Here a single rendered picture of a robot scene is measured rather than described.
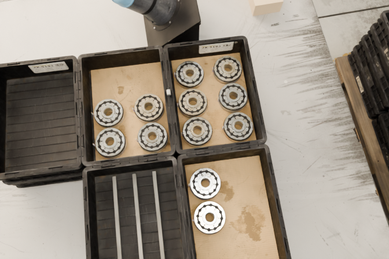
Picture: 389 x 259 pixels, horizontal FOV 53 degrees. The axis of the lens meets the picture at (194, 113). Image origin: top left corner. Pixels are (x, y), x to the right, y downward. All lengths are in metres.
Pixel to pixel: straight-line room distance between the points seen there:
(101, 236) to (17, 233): 0.35
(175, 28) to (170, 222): 0.70
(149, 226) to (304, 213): 0.56
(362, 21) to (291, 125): 1.33
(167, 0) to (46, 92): 0.56
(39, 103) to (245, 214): 0.83
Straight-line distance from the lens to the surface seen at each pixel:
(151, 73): 1.47
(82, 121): 1.34
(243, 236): 1.34
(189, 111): 1.38
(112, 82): 1.48
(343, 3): 2.80
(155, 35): 1.59
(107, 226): 1.36
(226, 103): 1.40
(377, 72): 2.17
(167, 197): 1.35
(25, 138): 1.50
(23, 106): 1.54
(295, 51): 1.71
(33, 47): 1.79
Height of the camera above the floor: 2.16
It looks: 71 degrees down
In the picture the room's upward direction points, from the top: 1 degrees clockwise
